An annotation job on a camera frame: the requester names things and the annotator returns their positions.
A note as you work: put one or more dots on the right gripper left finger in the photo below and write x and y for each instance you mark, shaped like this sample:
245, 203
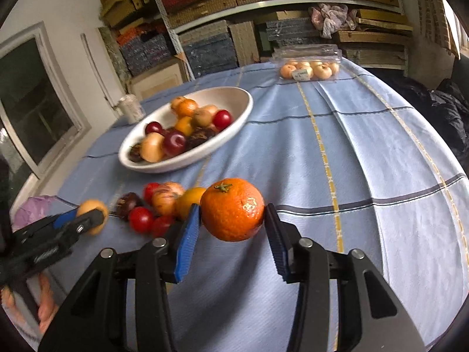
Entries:
93, 316

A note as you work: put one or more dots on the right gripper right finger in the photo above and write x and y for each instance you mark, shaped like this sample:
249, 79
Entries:
371, 317

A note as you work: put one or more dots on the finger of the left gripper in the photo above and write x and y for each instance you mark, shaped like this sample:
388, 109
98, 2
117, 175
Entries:
53, 226

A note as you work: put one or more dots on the yellow pepino fruit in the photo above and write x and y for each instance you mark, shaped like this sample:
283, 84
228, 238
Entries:
90, 205

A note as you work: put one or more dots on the orange striped apple fruit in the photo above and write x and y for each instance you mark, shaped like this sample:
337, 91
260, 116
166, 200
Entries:
165, 198

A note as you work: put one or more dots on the striped yellow pepino melon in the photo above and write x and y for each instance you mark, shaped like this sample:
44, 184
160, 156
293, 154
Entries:
151, 148

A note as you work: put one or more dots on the dark red plum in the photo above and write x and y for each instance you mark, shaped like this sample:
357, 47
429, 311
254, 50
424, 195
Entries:
174, 143

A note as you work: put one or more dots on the dark patterned passion fruit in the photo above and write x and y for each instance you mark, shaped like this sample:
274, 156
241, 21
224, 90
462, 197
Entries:
198, 137

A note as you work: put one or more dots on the pale striped fruit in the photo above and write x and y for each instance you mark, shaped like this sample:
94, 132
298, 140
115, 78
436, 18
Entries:
175, 102

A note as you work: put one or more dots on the large orange mandarin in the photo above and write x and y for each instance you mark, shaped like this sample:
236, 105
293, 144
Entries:
232, 210

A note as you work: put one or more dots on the small red cherry tomato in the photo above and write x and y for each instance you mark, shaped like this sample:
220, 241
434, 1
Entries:
222, 119

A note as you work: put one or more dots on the person left hand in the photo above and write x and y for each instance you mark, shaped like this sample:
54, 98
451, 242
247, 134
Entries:
35, 320

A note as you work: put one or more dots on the pink cloth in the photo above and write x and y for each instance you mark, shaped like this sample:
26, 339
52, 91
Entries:
32, 210

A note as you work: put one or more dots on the framed picture leaning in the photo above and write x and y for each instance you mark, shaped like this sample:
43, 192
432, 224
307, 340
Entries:
164, 76

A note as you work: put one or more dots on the white oval plate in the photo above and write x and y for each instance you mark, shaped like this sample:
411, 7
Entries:
233, 99

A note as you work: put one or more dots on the dark clothes pile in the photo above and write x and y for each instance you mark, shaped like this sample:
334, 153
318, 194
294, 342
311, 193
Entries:
444, 107

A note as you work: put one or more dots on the metal storage shelf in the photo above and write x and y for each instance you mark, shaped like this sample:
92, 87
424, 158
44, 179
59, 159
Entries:
260, 12

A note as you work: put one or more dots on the clear plastic fruit punnet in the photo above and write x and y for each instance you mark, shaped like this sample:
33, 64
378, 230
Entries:
308, 62

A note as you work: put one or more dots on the pink plastic bag on shelf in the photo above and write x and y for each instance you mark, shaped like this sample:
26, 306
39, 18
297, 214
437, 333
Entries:
332, 18

